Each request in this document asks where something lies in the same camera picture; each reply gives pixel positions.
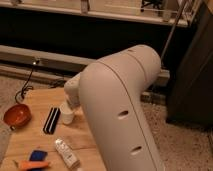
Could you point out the white ceramic cup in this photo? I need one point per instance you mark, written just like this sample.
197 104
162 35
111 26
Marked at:
67 114

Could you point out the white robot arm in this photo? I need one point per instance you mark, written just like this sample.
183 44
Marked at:
109 90

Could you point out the black and white striped box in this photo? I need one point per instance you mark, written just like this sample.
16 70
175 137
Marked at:
51 121

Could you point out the metal diagonal pole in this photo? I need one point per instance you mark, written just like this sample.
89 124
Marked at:
178 16

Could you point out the white tube bottle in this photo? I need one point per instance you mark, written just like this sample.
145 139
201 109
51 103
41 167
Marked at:
66 153

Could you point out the dark cabinet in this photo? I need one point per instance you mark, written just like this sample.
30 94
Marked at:
191 97

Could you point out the red bowl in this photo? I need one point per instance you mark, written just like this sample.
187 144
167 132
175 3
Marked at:
17 116

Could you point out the blue sponge block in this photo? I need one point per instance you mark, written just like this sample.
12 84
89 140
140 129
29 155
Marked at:
37 155

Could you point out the orange carrot toy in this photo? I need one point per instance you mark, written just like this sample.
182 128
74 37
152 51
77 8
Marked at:
25 165

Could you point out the grey metal rail beam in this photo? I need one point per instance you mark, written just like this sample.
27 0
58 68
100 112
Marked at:
43 60

